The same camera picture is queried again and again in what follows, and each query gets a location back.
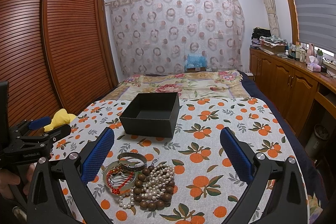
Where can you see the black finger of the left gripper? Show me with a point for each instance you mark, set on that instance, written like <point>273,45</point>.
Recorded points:
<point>56,134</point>

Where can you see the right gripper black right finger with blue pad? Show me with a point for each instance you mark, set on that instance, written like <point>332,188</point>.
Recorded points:
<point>287,200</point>

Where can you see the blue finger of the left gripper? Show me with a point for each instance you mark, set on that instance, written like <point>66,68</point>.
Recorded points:
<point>39,123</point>

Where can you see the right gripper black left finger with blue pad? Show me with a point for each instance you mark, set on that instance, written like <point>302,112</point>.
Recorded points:
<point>46,201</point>

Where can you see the patterned metal bangle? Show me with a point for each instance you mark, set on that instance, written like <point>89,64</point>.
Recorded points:
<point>132,161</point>

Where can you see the black open jewelry box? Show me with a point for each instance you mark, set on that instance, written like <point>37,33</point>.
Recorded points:
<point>151,115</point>

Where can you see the person's left hand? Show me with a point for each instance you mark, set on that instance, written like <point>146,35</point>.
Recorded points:
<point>8,179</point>

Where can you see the yellow cloth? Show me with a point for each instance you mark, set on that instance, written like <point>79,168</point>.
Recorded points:
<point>61,117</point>

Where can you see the wooden louvered wardrobe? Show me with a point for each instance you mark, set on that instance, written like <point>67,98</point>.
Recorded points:
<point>54,54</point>

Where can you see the orange print table cloth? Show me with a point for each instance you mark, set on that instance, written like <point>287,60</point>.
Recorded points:
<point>206,185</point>

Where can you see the wooden side cabinet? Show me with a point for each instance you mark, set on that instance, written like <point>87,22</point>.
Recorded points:
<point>302,97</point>

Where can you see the pink tissue box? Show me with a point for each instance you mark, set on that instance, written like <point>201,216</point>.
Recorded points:
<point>313,64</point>

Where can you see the circle pattern sheer curtain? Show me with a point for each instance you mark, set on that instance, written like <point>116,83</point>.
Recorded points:
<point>154,37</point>

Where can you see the folded clothes pile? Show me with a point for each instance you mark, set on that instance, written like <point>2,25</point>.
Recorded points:
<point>262,39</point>

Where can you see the grey window blind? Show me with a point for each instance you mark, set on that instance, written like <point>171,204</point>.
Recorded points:
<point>316,23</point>

